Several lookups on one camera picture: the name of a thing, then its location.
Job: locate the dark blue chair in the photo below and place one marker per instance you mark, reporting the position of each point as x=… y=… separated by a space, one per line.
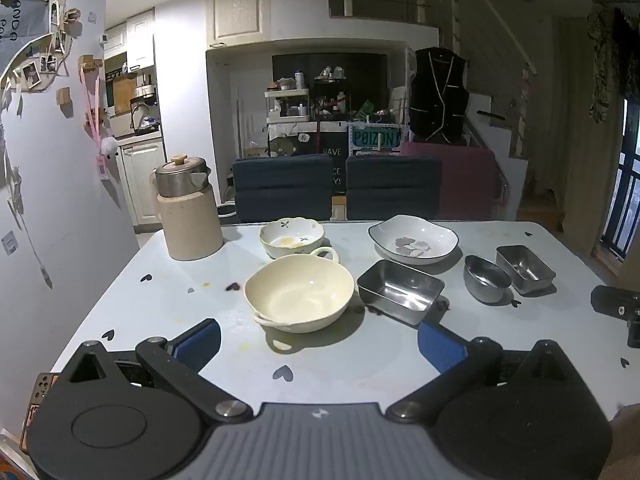
x=282 y=187
x=392 y=187

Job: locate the teal sign plate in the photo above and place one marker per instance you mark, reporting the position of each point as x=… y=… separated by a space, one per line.
x=375 y=137

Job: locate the black vest with white trim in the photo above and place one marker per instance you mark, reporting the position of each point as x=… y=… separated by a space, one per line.
x=439 y=95

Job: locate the oval steel bowl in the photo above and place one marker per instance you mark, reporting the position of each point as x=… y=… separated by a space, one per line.
x=485 y=280

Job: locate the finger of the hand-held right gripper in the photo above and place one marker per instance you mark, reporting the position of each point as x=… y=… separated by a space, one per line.
x=634 y=330
x=612 y=301

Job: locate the small rectangular steel tray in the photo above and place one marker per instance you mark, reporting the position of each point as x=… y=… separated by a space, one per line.
x=527 y=267

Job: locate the photo wall decoration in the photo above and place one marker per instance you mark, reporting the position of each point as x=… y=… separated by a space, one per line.
x=35 y=70

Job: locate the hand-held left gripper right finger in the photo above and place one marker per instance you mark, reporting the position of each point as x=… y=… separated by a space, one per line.
x=440 y=346

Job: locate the small white floral bowl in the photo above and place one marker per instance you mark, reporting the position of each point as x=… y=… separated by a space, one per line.
x=292 y=238

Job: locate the dark patterned curtain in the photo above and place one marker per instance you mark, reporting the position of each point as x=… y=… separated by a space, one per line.
x=607 y=60

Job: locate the large rectangular steel tray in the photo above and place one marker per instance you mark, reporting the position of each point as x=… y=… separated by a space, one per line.
x=400 y=290

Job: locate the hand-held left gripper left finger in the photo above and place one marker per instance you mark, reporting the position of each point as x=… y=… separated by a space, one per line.
x=197 y=345

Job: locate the black framed balcony door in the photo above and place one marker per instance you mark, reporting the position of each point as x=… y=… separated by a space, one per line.
x=625 y=200

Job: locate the white kitchen base cabinet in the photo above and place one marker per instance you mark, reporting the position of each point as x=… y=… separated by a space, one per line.
x=145 y=180

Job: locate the white overhead cabinet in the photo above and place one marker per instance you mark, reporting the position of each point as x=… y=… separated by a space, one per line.
x=239 y=12

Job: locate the wooden cutting board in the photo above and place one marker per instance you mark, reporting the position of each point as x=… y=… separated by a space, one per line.
x=124 y=95

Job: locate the white plate with grey flower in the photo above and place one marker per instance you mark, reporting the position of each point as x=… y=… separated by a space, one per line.
x=415 y=240

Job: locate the black chalkboard sign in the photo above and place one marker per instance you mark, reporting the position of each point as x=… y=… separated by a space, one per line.
x=332 y=160

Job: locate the white storage rack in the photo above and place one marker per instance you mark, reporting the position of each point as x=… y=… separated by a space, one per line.
x=287 y=94

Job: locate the white kitchen wall cabinets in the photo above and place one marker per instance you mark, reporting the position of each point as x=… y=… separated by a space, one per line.
x=140 y=37

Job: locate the beige kettle with steel lid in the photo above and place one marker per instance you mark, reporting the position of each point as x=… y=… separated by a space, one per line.
x=190 y=230

